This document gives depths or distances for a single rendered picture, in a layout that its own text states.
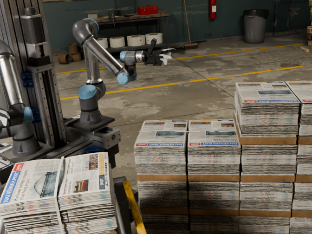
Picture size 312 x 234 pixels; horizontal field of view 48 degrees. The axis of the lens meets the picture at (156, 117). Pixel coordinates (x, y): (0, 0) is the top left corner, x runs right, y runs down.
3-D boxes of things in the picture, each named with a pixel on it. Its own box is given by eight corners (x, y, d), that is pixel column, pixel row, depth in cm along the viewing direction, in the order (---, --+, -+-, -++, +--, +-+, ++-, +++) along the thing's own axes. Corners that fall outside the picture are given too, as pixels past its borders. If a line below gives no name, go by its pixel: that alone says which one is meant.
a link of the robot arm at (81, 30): (73, 18, 205) (133, 78, 211) (81, 16, 215) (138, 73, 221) (62, 32, 210) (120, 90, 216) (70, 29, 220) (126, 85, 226)
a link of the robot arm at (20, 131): (35, 135, 193) (30, 113, 188) (9, 141, 188) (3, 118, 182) (32, 128, 203) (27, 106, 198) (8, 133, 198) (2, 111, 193)
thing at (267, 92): (235, 83, 211) (235, 81, 210) (284, 82, 207) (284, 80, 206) (241, 105, 177) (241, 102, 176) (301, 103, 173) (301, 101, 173)
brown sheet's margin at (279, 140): (233, 117, 220) (233, 111, 218) (281, 116, 216) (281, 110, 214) (239, 144, 185) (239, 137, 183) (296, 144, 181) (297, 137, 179)
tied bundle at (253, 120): (232, 118, 220) (233, 82, 211) (281, 117, 216) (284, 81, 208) (239, 146, 185) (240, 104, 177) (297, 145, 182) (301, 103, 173)
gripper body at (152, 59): (164, 61, 227) (146, 61, 230) (163, 48, 223) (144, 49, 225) (161, 66, 221) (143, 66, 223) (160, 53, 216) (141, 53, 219)
